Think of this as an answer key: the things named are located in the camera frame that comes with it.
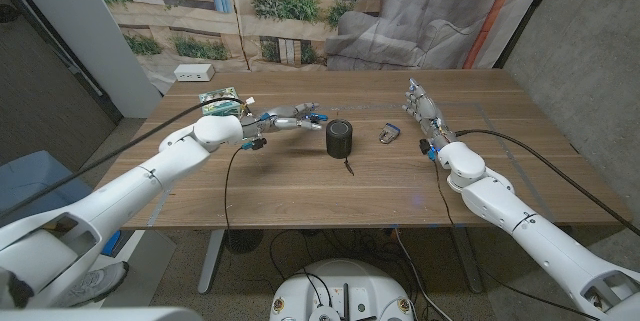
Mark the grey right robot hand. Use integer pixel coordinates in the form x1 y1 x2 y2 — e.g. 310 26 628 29
402 78 457 150

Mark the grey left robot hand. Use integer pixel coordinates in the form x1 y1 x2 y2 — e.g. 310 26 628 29
242 102 329 138

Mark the black cylindrical speaker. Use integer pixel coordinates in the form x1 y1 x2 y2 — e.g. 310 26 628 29
325 118 355 177

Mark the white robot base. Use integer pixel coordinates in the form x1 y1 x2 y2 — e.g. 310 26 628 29
269 259 415 321

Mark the green patterned tissue box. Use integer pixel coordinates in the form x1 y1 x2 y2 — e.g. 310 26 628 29
198 86 243 117

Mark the white power strip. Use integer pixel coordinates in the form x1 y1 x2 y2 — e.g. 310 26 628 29
173 63 216 83

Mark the printed building backdrop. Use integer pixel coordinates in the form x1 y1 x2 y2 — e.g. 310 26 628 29
82 0 559 95

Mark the black round floor object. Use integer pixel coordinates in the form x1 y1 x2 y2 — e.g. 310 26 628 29
224 229 265 255

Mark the grey table leg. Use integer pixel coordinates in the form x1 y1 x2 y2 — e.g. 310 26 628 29
452 225 485 295

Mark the white table leg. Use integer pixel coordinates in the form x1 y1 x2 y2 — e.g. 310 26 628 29
197 229 226 295

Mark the white pillar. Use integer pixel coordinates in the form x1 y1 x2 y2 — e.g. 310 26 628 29
2 0 164 120

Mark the grey sneaker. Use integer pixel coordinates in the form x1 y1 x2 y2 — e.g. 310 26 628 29
52 260 130 308

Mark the blue bin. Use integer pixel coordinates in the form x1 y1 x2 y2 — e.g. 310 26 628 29
0 149 94 222

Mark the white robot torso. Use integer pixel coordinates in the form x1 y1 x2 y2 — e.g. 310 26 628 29
0 305 204 321

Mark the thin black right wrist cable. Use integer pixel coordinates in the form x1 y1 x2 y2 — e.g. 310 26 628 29
418 138 456 227

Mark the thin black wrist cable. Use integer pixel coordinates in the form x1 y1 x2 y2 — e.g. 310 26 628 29
418 138 456 227
223 136 269 235

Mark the thin black left wrist cable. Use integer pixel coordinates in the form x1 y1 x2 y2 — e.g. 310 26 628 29
223 136 269 235

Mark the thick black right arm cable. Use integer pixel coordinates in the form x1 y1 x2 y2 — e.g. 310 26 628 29
454 129 640 237

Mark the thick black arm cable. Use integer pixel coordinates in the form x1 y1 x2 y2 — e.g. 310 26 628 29
0 95 246 222
454 129 640 237

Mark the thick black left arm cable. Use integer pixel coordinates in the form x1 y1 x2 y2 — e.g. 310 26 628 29
0 95 246 222

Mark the grey floor cable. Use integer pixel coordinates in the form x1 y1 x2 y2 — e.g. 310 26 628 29
394 228 454 321

